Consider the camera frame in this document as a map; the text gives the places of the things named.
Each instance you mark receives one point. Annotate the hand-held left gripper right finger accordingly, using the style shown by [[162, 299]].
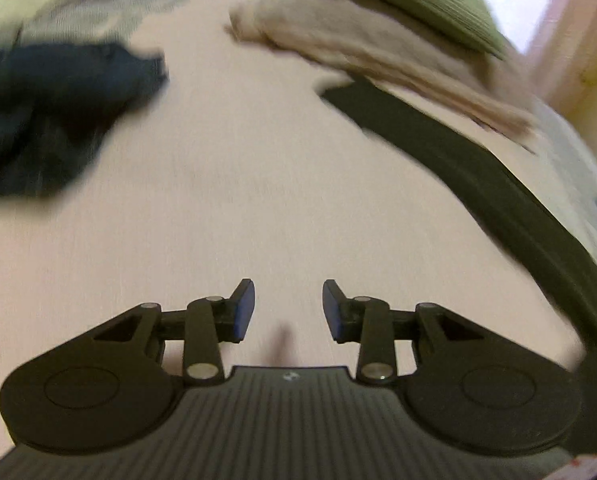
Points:
[[332, 310]]

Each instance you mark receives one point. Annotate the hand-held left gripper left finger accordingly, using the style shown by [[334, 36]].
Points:
[[245, 310]]

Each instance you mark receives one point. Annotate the black pants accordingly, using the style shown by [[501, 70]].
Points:
[[508, 195]]

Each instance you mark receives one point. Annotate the pink bedspread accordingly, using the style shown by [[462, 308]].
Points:
[[238, 180]]

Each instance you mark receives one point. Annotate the beige blanket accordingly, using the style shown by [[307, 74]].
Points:
[[358, 40]]

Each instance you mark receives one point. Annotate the dark blue clothes pile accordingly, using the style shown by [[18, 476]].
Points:
[[53, 115]]

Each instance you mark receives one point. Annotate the light blue bed sheet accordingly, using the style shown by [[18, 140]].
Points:
[[573, 160]]

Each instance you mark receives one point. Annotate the grey blue cloth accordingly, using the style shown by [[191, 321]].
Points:
[[103, 0]]

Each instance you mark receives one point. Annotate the pink curtain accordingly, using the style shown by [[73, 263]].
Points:
[[553, 5]]

